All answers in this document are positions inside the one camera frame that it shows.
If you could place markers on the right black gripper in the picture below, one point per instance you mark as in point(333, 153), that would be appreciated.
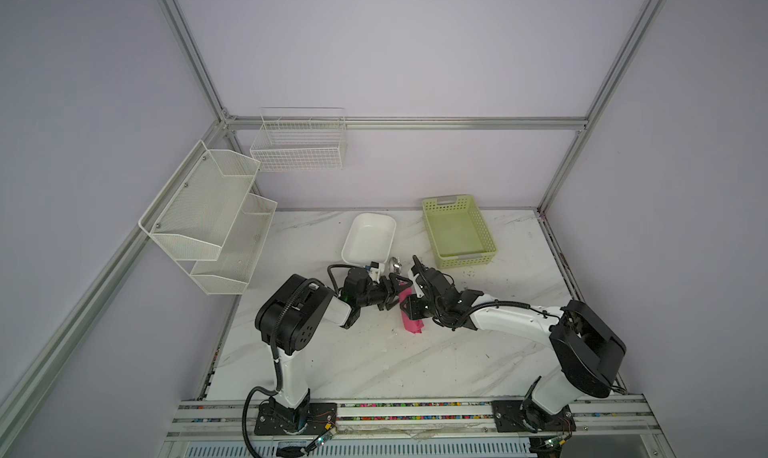
point(410, 307)

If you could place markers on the white plastic tray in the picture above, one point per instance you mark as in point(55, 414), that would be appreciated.
point(369, 239)

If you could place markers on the aluminium frame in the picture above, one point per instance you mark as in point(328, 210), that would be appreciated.
point(36, 383)

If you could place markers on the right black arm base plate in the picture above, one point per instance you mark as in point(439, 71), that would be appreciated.
point(524, 416)

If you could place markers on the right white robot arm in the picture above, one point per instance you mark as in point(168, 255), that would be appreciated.
point(588, 352)

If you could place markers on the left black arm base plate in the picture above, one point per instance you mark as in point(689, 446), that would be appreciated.
point(309, 419)

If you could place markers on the white wire wall basket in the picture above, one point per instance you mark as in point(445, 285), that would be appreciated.
point(301, 139)

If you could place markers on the spoon with teal handle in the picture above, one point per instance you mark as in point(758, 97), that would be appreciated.
point(395, 265)

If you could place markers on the white mesh lower shelf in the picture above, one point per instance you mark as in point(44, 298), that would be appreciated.
point(232, 272)

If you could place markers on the aluminium front rail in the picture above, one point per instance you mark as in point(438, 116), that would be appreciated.
point(419, 419)

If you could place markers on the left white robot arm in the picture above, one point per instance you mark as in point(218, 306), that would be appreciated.
point(291, 316)

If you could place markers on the green perforated plastic basket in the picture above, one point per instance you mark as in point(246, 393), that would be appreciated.
point(457, 230)

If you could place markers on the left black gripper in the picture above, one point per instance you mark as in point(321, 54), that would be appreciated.
point(390, 292)

